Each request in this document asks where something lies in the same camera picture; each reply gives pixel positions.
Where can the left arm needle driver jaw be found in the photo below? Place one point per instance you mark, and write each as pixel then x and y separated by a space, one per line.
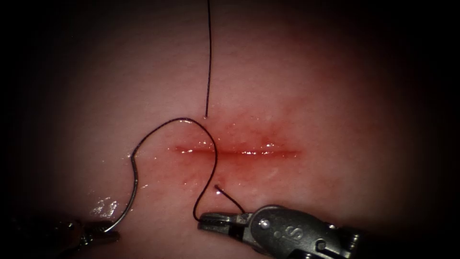
pixel 98 226
pixel 102 237

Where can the right arm needle driver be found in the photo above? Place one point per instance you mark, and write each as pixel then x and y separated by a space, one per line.
pixel 294 230

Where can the left arm needle driver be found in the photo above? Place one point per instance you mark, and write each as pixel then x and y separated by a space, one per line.
pixel 70 234

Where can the right arm needle driver jaw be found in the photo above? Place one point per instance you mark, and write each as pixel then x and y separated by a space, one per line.
pixel 223 217
pixel 215 226

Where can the curved steel needle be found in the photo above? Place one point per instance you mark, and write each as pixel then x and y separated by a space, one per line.
pixel 135 187

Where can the black thread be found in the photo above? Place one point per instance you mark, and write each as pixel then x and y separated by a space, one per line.
pixel 209 54

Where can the tissue pad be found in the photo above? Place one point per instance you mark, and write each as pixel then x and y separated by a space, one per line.
pixel 287 90

